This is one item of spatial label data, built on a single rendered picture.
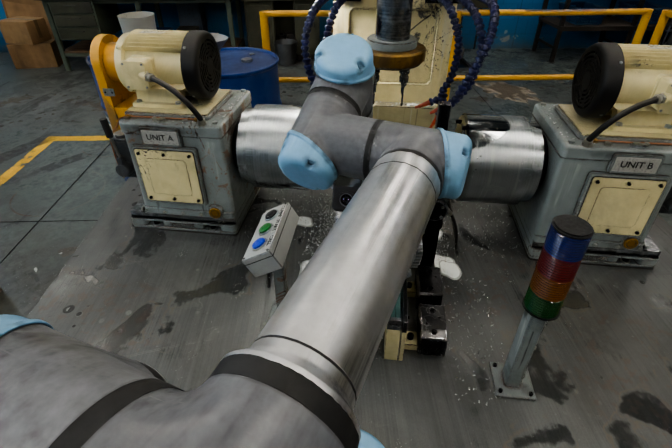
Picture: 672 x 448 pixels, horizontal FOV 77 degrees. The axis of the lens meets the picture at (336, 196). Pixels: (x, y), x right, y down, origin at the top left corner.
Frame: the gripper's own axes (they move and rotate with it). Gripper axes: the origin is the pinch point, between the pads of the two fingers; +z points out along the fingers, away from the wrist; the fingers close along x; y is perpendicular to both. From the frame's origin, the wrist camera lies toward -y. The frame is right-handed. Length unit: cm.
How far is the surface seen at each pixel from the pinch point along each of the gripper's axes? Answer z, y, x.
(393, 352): 24.3, -26.0, -10.8
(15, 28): 265, 323, 441
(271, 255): 3.7, -12.8, 14.5
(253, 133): 20.0, 26.1, 29.6
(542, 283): -1.7, -15.4, -33.8
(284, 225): 8.7, -4.4, 14.1
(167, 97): 16, 34, 55
